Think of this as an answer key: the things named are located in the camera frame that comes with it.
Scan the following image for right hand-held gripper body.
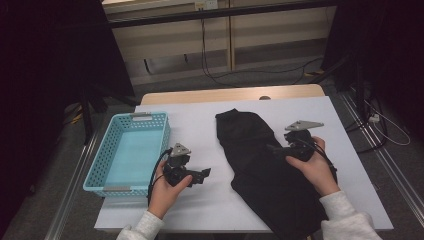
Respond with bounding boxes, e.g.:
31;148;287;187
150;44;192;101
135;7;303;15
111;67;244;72
282;119;325;163

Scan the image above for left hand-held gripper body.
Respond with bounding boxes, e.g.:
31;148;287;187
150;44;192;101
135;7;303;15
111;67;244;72
162;142;198;188

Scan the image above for black short pants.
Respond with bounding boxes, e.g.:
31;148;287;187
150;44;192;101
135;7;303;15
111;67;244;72
215;108;330;240

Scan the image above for light blue plastic basket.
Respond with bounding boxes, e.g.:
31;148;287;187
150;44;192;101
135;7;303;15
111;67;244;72
82;111;172;198

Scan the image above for person's right hand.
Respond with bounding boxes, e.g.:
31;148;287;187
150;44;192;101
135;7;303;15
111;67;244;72
285;135;341;198

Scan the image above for person's left hand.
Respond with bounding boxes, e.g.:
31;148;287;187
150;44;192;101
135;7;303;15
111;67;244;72
147;159;194;220

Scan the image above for white table cover board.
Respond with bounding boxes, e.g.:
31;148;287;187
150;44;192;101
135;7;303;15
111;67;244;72
94;95;394;233

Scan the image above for light wooden table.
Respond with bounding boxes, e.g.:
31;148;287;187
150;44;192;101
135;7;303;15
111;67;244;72
139;83;326;107

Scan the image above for beige wooden cabinet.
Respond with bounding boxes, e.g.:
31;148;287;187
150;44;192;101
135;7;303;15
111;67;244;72
101;0;338;87

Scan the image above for black curtain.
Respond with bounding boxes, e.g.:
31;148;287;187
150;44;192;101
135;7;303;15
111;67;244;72
0;0;136;218
321;0;424;143

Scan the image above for black horizontal bar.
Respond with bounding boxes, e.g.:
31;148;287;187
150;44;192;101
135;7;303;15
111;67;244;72
107;0;338;29

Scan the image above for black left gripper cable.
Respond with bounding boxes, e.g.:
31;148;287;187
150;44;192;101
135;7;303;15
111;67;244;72
146;148;173;207

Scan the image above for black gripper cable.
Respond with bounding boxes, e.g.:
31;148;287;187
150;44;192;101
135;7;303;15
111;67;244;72
299;139;338;184
146;148;173;207

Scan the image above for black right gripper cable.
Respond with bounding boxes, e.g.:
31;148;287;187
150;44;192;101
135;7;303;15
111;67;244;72
299;139;338;184

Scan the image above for black floor cable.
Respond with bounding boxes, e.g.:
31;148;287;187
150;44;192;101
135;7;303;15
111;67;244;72
213;56;325;86

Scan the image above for bundle of black cables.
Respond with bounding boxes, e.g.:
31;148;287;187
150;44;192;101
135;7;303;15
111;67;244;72
344;89;391;154

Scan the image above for thin white cable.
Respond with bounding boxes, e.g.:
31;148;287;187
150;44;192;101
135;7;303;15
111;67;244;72
363;99;412;147

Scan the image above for aluminium floor rail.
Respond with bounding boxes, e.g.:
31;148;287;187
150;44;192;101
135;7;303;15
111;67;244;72
44;131;101;240
338;91;424;219

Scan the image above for yellow cable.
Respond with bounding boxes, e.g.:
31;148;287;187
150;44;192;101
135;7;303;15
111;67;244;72
69;104;84;125

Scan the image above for black hanging cable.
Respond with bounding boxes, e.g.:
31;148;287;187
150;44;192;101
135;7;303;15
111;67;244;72
199;18;241;89

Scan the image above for white wall outlet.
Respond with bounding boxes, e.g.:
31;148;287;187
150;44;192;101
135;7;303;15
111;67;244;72
194;0;219;11

